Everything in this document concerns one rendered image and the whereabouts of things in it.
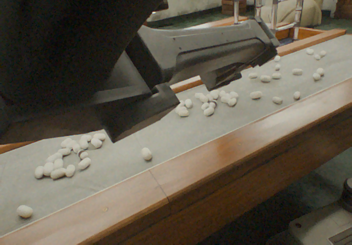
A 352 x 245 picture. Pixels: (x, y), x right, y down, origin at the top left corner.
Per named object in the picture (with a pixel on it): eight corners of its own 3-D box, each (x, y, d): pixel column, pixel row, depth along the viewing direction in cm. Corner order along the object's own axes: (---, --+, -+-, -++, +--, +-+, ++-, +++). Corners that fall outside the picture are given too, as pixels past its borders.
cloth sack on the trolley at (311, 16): (324, 26, 336) (330, -5, 317) (287, 38, 307) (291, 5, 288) (288, 21, 380) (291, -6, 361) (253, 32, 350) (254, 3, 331)
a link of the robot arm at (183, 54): (133, 122, 17) (52, -6, 18) (99, 152, 20) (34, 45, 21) (290, 50, 49) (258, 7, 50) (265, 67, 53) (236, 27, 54)
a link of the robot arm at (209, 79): (282, 51, 48) (257, 15, 49) (241, 76, 43) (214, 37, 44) (249, 76, 59) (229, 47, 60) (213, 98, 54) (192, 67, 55)
